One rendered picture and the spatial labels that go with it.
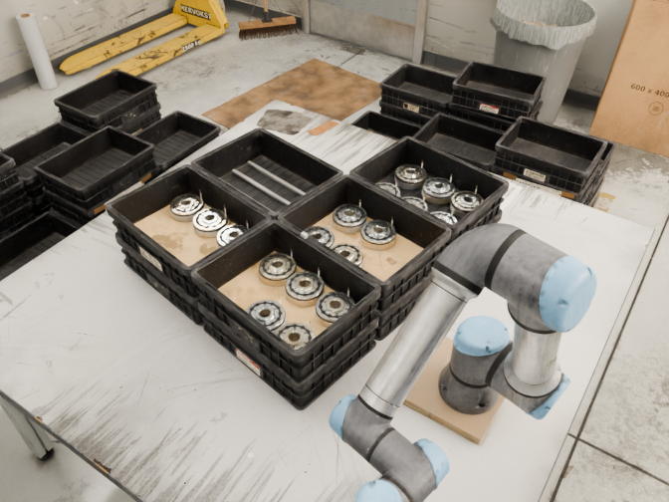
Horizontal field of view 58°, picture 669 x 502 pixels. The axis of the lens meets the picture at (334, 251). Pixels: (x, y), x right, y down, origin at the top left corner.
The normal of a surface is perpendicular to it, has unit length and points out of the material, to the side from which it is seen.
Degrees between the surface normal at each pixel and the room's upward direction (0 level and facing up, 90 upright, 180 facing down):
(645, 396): 0
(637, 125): 72
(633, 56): 77
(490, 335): 7
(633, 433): 0
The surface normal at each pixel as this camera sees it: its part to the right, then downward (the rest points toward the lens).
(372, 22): -0.55, 0.56
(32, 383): 0.00, -0.74
